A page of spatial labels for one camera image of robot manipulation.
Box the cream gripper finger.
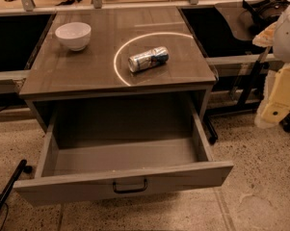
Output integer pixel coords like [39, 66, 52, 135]
[252, 22, 277, 47]
[254, 64, 290, 129]

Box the silver blue redbull can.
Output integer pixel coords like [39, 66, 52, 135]
[128, 46, 169, 73]

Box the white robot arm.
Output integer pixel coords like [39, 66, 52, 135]
[252, 5, 290, 129]

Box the open grey top drawer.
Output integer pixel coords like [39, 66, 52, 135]
[14, 94, 233, 205]

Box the black VR headset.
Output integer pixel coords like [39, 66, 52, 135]
[242, 0, 290, 28]

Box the black side table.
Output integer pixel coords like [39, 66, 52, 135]
[214, 1, 280, 111]

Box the grey wooden cabinet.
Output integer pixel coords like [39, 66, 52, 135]
[18, 6, 218, 134]

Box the white ceramic bowl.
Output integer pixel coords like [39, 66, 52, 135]
[55, 22, 92, 51]

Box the black metal stand leg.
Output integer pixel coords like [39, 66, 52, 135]
[0, 159, 32, 211]

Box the black drawer handle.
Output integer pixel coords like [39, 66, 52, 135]
[113, 179, 147, 194]

